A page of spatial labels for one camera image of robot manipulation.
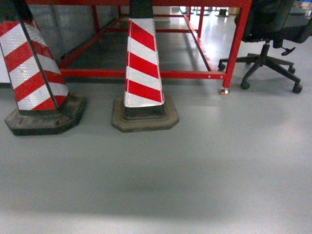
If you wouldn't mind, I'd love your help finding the black office swivel chair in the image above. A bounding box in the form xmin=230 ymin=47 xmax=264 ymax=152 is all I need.
xmin=217 ymin=0 xmax=312 ymax=94

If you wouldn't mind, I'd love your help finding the red white traffic cone left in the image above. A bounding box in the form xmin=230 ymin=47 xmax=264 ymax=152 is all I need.
xmin=0 ymin=0 xmax=86 ymax=136

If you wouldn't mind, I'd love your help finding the red metal table frame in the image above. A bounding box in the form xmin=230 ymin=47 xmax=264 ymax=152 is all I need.
xmin=27 ymin=0 xmax=252 ymax=93

